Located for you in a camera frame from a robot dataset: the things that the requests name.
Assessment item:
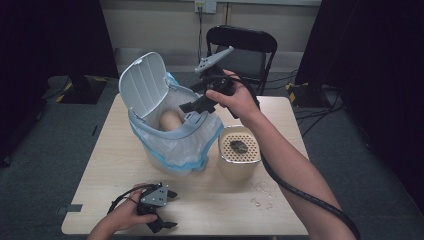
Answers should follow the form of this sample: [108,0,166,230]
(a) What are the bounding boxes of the black curtain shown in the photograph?
[0,0,120,168]
[294,0,424,214]

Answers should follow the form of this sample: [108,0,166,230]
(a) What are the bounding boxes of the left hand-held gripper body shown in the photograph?
[135,181,170,218]

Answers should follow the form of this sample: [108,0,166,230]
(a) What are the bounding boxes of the white wall outlet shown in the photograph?
[194,0,218,15]

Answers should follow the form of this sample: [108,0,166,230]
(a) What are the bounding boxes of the dark wet dregs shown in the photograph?
[229,139,250,155]

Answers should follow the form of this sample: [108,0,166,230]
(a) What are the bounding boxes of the black wall power cable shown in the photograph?
[196,6,205,66]

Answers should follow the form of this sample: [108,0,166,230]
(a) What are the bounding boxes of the person's right hand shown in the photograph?
[204,68,265,122]

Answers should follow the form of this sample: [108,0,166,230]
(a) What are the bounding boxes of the grey white lidded trash can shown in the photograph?
[117,51,215,177]

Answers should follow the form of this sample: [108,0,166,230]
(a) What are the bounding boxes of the vertical wall pipe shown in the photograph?
[224,2,233,27]

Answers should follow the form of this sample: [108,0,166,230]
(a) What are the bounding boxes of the black folding chair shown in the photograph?
[203,24,279,96]

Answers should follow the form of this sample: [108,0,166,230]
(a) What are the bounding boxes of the person's left hand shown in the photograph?
[105,183,160,234]

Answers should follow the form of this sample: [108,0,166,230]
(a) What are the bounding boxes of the beige perforated strainer container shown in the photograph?
[217,124,263,183]

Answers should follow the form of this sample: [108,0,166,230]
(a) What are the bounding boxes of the water droplets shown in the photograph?
[248,179,278,211]

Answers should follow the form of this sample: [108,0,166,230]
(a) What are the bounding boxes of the black stand base striped tape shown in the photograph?
[285,82,332,109]
[41,74,110,105]

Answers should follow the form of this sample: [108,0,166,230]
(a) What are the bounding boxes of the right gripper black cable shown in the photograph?
[202,74,362,240]

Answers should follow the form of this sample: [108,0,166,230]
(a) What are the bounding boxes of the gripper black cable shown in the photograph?
[106,182,158,215]
[202,74,362,240]

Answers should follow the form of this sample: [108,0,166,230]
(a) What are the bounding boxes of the grey tape strip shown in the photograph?
[56,203,84,216]

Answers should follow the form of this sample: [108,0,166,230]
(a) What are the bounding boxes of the black floor cables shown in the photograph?
[266,69,345,138]

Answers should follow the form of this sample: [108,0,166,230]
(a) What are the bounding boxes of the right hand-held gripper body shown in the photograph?
[194,45,236,99]

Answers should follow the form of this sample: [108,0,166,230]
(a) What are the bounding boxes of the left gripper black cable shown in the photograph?
[106,182,158,215]

